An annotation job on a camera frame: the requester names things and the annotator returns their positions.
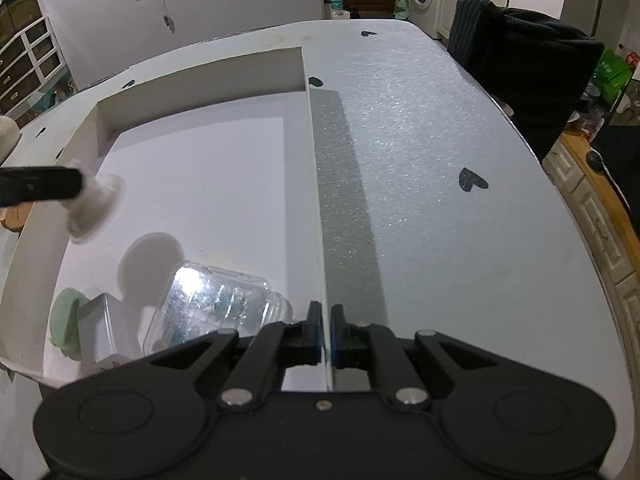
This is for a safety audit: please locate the pale green round lid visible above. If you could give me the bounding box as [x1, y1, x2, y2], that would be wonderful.
[50, 287, 92, 360]

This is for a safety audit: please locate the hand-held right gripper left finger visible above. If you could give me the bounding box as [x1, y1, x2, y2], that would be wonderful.
[150, 301, 322, 409]

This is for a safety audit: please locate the green package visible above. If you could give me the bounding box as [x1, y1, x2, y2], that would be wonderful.
[594, 49, 636, 106]

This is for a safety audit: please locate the white cardboard box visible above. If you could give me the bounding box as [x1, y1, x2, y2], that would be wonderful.
[0, 46, 334, 394]

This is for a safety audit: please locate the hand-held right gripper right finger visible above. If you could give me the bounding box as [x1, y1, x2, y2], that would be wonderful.
[331, 305, 501, 409]

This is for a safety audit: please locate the clear plastic case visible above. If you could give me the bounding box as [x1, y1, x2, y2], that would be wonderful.
[141, 260, 293, 356]

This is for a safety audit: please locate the black cloth on chair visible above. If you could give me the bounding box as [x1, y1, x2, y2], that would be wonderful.
[447, 0, 606, 162]

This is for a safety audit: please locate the white drawer cabinet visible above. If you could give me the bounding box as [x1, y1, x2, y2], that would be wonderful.
[0, 16, 68, 121]

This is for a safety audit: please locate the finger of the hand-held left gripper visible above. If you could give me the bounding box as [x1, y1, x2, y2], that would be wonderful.
[0, 165, 84, 209]

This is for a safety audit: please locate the white suction cup hook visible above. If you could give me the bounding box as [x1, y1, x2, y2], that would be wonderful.
[68, 160, 126, 246]

